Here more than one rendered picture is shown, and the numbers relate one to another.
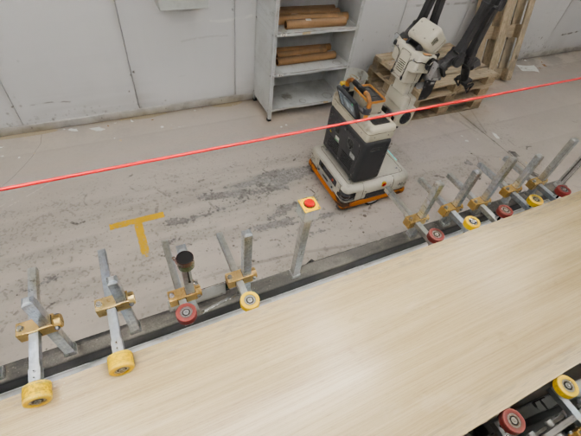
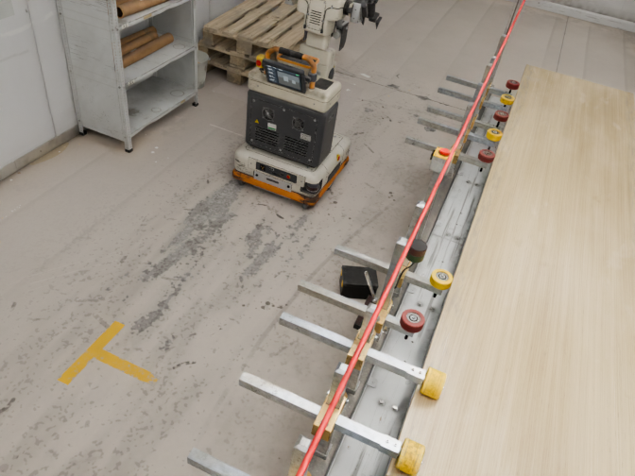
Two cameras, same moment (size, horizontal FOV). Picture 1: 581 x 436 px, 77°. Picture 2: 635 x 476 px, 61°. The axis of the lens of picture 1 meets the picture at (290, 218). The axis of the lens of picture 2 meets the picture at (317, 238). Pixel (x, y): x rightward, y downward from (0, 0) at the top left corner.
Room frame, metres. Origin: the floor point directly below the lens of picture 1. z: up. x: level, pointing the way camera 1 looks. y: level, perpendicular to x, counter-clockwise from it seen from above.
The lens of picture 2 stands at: (-0.07, 1.43, 2.24)
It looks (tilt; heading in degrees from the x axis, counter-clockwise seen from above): 40 degrees down; 319
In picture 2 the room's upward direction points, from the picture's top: 9 degrees clockwise
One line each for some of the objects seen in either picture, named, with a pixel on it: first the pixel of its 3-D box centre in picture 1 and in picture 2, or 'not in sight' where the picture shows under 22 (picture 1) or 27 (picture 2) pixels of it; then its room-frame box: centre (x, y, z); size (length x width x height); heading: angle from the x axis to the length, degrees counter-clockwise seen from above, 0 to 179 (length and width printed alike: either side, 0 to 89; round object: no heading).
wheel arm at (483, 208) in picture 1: (472, 198); (462, 119); (1.68, -1.06, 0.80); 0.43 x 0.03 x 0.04; 32
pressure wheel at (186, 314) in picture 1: (187, 317); (409, 327); (0.63, 0.34, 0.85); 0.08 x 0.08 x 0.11
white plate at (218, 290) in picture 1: (197, 297); not in sight; (0.78, 0.36, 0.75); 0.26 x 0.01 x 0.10; 122
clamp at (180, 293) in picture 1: (185, 295); (381, 314); (0.73, 0.39, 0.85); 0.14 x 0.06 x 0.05; 122
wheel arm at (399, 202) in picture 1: (408, 214); (445, 152); (1.42, -0.64, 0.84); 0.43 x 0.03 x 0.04; 32
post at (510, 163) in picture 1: (490, 189); (476, 103); (1.66, -1.12, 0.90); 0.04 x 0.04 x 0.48; 32
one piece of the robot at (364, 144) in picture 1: (360, 131); (294, 107); (2.51, -0.44, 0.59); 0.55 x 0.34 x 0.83; 31
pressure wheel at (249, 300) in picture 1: (249, 305); (438, 285); (0.72, 0.11, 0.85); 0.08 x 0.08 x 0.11
